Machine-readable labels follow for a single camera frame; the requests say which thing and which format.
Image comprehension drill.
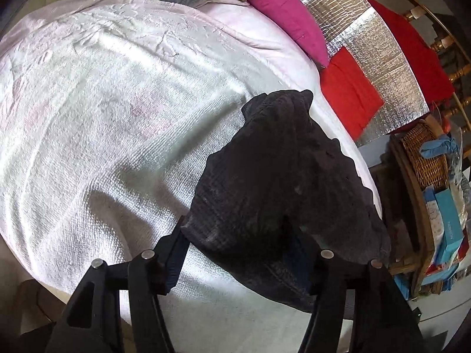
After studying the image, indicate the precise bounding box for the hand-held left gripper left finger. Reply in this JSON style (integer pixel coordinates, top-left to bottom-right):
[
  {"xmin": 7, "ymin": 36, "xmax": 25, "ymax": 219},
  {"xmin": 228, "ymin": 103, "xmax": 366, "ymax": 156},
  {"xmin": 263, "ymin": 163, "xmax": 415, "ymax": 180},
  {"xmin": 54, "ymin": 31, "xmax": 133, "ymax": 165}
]
[{"xmin": 44, "ymin": 215, "xmax": 193, "ymax": 353}]

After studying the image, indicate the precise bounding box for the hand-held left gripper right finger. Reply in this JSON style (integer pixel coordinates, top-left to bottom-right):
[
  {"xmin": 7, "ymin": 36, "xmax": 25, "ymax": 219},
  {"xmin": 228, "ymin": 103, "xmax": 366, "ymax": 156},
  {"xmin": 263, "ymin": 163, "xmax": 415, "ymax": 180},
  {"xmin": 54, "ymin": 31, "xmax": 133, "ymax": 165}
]
[{"xmin": 284, "ymin": 224, "xmax": 429, "ymax": 353}]

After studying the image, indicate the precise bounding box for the dark grey knit sweater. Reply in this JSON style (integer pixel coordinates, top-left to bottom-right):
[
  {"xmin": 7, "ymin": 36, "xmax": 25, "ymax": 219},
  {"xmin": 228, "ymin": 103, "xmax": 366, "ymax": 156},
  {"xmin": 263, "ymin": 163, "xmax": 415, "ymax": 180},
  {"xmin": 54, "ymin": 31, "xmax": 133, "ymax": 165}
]
[{"xmin": 180, "ymin": 89, "xmax": 391, "ymax": 313}]

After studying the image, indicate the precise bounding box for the wooden side table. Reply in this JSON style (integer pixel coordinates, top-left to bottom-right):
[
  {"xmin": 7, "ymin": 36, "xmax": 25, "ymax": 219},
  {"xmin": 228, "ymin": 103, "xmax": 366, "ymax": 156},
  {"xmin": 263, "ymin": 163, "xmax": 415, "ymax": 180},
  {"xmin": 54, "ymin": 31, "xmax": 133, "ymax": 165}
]
[{"xmin": 368, "ymin": 132, "xmax": 442, "ymax": 300}]

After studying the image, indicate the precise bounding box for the white and blue box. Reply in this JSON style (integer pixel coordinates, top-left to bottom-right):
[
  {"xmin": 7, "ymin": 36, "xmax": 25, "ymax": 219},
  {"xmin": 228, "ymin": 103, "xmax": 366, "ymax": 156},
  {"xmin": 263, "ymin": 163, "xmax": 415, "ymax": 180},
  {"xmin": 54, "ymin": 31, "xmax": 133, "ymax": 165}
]
[{"xmin": 422, "ymin": 186, "xmax": 446, "ymax": 239}]

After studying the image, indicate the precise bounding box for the blue cardboard box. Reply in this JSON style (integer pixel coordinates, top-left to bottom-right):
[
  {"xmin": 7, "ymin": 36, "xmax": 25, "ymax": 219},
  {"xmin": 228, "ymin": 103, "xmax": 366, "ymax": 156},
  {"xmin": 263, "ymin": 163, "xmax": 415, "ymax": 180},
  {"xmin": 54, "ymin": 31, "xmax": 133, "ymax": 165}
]
[{"xmin": 434, "ymin": 187, "xmax": 465, "ymax": 262}]

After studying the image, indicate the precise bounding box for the white textured blanket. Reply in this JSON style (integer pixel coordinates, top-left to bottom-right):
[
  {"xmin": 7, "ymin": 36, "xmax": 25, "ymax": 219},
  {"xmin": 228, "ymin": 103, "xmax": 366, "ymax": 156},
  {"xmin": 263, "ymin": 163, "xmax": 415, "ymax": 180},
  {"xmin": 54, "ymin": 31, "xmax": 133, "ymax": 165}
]
[{"xmin": 0, "ymin": 0, "xmax": 383, "ymax": 350}]

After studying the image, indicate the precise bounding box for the wicker basket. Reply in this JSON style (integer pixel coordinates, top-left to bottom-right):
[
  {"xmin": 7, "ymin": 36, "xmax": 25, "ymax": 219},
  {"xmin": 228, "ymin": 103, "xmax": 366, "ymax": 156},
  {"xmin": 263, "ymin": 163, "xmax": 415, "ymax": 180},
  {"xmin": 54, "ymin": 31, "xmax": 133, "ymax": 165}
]
[{"xmin": 400, "ymin": 119, "xmax": 455, "ymax": 192}]

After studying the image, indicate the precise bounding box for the blue glove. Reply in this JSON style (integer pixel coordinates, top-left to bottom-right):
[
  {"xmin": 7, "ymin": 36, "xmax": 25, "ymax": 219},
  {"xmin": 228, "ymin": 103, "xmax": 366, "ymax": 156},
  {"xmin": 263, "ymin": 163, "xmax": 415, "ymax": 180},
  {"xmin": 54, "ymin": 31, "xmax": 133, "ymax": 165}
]
[{"xmin": 419, "ymin": 134, "xmax": 460, "ymax": 160}]

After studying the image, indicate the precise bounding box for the bright red pillow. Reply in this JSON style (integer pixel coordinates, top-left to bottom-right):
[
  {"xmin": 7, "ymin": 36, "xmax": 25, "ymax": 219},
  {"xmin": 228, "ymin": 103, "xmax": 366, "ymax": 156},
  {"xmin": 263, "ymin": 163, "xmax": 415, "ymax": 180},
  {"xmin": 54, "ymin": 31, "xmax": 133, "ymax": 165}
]
[{"xmin": 319, "ymin": 46, "xmax": 385, "ymax": 140}]

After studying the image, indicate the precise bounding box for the silver foil insulation panel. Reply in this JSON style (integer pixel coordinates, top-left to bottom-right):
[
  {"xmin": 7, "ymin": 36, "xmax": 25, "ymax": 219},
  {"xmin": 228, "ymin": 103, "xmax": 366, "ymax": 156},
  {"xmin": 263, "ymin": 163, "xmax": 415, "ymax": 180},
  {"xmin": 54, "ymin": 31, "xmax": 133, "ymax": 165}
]
[{"xmin": 283, "ymin": 0, "xmax": 431, "ymax": 148}]

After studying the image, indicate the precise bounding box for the dark red cloth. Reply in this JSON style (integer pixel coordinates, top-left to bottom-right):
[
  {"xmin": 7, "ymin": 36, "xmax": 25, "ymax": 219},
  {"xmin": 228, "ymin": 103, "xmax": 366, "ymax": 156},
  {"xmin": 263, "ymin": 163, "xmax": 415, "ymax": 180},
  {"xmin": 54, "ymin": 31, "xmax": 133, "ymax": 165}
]
[{"xmin": 362, "ymin": 0, "xmax": 455, "ymax": 113}]

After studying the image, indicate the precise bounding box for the pink pillow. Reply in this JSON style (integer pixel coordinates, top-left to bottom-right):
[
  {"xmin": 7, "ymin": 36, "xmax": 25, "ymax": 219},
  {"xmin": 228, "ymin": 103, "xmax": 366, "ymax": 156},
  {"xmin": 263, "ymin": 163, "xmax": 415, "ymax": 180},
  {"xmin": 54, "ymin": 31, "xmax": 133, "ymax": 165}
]
[{"xmin": 235, "ymin": 0, "xmax": 330, "ymax": 69}]

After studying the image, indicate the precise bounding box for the wooden chair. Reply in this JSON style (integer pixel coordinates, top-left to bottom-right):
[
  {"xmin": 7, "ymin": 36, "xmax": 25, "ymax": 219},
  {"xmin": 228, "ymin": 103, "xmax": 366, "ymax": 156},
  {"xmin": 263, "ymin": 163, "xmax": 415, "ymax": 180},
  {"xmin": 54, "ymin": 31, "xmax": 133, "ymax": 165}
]
[{"xmin": 359, "ymin": 0, "xmax": 471, "ymax": 133}]

